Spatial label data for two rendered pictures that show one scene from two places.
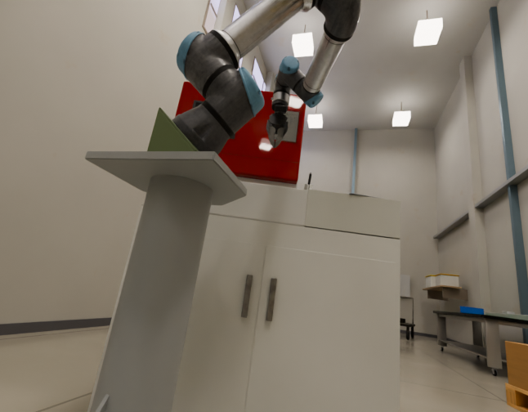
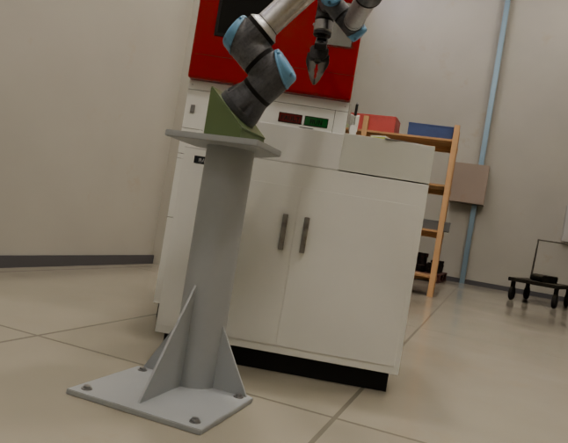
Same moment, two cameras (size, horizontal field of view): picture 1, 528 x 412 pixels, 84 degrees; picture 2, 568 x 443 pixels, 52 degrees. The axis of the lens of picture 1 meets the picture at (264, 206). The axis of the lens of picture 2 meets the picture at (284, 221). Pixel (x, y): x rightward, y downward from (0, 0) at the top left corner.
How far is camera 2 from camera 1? 1.20 m
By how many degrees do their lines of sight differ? 17
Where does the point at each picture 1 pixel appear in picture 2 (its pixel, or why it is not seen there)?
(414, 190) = not seen: outside the picture
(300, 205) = (335, 149)
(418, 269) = not seen: outside the picture
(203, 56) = (246, 45)
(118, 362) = (200, 268)
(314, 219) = (347, 163)
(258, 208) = (294, 151)
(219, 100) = (258, 82)
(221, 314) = (261, 246)
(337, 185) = (470, 37)
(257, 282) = (293, 221)
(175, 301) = (231, 233)
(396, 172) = not seen: outside the picture
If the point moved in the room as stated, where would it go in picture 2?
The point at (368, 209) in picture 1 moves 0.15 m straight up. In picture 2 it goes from (401, 155) to (408, 116)
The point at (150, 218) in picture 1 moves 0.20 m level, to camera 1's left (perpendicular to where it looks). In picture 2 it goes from (212, 177) to (151, 168)
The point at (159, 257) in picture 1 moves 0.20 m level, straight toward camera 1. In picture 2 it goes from (221, 205) to (230, 206)
